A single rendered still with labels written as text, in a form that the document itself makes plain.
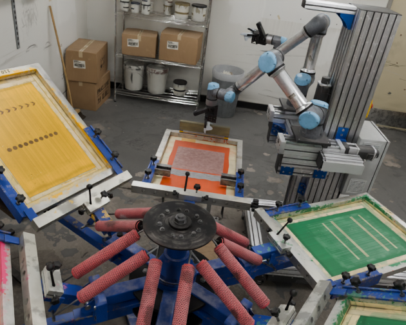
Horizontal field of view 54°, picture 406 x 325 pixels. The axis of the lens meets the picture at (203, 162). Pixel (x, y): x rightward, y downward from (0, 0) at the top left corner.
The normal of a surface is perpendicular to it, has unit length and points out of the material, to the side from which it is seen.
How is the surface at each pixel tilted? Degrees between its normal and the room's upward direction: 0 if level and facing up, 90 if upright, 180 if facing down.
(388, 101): 90
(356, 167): 90
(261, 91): 90
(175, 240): 0
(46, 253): 0
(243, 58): 90
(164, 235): 0
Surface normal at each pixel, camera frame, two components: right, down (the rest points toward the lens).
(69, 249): 0.12, -0.85
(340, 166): -0.01, 0.51
